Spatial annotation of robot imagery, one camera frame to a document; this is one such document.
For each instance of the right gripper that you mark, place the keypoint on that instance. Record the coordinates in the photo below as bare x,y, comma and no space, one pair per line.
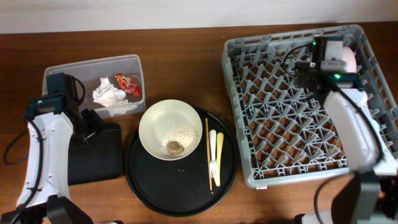
302,63

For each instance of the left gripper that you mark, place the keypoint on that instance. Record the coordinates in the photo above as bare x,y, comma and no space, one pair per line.
94,121

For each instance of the small pink bowl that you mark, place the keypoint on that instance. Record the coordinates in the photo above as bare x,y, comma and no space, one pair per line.
350,60

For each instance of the white napkin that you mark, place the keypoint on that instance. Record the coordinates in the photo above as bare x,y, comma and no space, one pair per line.
108,95

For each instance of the black rectangular tray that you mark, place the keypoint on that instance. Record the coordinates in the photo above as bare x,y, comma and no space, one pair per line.
101,158

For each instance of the clear plastic waste bin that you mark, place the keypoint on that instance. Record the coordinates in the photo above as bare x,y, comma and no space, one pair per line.
89,73

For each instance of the red snack wrapper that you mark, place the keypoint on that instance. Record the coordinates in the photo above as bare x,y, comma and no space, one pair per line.
128,85

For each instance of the large cream bowl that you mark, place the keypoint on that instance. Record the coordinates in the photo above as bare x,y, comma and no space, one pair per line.
162,116

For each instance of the wooden chopstick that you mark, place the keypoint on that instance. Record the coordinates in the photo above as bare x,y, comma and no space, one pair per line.
208,154

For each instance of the white plastic fork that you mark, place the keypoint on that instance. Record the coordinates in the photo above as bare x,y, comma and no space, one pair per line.
213,162

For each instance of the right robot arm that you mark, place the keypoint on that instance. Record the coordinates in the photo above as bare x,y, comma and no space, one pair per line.
371,194

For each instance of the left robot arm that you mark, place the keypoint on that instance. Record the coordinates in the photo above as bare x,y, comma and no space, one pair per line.
67,146

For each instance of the grey dishwasher rack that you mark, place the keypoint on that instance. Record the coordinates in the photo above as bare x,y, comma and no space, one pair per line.
283,135

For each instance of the rice food scraps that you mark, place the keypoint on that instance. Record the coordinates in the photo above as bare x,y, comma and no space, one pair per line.
179,140

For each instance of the round black serving tray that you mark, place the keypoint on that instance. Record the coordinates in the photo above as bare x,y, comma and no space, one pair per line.
181,188

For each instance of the yellow plastic knife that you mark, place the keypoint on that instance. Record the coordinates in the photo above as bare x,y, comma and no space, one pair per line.
219,147

